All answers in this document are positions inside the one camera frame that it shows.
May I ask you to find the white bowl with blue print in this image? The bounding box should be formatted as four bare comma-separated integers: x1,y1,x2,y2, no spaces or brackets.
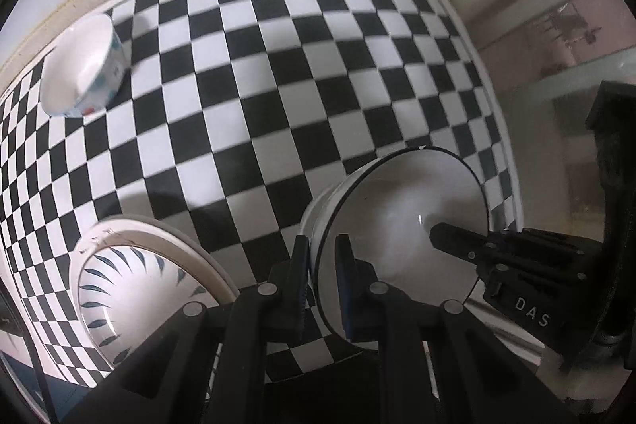
39,13,126,118

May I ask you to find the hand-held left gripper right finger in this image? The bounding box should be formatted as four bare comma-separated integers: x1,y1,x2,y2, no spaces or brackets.
334,234,582,424

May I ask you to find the blue striped plate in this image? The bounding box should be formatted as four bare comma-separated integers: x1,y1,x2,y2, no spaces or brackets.
70,248,222,380

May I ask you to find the black and white checkered cloth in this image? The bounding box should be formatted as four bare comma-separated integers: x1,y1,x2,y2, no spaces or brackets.
0,0,525,387

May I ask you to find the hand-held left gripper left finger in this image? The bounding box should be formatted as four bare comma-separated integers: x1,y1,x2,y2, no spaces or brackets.
64,235,311,424

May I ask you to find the white bowl with black rim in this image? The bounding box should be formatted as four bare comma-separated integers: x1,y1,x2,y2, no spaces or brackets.
298,147,493,350

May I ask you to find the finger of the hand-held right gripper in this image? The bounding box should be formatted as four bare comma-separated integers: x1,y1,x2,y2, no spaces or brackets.
429,223,502,267

